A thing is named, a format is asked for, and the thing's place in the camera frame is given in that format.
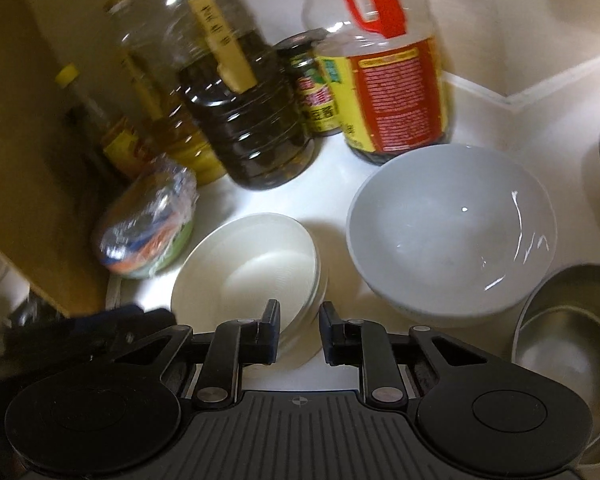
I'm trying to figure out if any yellow oil bottle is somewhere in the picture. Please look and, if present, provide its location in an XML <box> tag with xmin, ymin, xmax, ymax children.
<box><xmin>102</xmin><ymin>0</ymin><xmax>228</xmax><ymax>186</ymax></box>

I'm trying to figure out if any cream plastic bowl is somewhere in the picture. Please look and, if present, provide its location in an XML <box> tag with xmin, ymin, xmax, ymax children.
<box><xmin>170</xmin><ymin>213</ymin><xmax>329</xmax><ymax>368</ymax></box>

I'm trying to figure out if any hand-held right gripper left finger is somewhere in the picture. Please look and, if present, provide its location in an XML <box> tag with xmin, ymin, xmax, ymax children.
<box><xmin>112</xmin><ymin>299</ymin><xmax>282</xmax><ymax>409</ymax></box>

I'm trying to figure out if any white ceramic bowl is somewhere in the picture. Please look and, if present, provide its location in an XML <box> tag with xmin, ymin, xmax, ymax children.
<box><xmin>346</xmin><ymin>143</ymin><xmax>557</xmax><ymax>328</ymax></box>

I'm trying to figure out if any dark oil bottle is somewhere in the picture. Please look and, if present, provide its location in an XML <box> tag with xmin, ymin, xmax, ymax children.
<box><xmin>150</xmin><ymin>0</ymin><xmax>317</xmax><ymax>192</ymax></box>

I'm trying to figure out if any plastic wrapped bowl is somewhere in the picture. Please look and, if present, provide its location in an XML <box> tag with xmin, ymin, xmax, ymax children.
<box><xmin>91</xmin><ymin>157</ymin><xmax>199</xmax><ymax>280</ymax></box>

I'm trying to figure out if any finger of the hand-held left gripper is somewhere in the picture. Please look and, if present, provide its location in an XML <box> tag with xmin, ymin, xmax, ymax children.
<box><xmin>72</xmin><ymin>302</ymin><xmax>178</xmax><ymax>356</ymax></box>

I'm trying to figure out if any small yellow capped bottle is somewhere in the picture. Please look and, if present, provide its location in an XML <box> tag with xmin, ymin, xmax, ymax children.
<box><xmin>55</xmin><ymin>64</ymin><xmax>146</xmax><ymax>181</ymax></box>

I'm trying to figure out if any red handled sauce bottle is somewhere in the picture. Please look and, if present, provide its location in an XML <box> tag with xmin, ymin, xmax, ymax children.
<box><xmin>305</xmin><ymin>0</ymin><xmax>455</xmax><ymax>167</ymax></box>

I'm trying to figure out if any round stainless steel container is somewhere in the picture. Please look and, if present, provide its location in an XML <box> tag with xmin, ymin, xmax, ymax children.
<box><xmin>511</xmin><ymin>262</ymin><xmax>600</xmax><ymax>468</ymax></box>

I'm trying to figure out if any small labelled glass jar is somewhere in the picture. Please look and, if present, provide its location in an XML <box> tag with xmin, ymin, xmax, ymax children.
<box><xmin>275</xmin><ymin>30</ymin><xmax>343</xmax><ymax>138</ymax></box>

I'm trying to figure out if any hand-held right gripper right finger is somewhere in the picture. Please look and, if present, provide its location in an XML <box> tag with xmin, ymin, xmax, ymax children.
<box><xmin>319</xmin><ymin>301</ymin><xmax>488</xmax><ymax>405</ymax></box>

